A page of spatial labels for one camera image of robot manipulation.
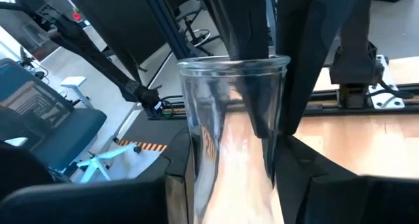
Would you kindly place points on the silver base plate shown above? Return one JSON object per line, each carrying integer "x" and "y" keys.
{"x": 388, "y": 98}

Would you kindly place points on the blue white office chair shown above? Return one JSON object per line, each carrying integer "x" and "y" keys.
{"x": 68, "y": 132}

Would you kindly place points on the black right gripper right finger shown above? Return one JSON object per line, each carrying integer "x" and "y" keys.
{"x": 360, "y": 201}

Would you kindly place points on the clear glass vase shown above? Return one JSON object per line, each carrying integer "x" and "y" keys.
{"x": 229, "y": 158}

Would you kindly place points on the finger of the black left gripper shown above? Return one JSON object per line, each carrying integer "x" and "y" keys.
{"x": 307, "y": 37}
{"x": 245, "y": 27}

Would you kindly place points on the large black board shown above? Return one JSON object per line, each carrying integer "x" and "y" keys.
{"x": 124, "y": 21}

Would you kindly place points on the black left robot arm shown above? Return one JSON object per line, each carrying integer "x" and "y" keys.
{"x": 355, "y": 63}

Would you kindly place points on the orange black hazard tape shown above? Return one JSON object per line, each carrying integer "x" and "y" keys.
{"x": 144, "y": 146}

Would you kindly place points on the black floor mat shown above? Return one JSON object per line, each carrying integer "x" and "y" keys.
{"x": 154, "y": 130}

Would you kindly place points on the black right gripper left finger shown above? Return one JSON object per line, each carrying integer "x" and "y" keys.
{"x": 82, "y": 204}

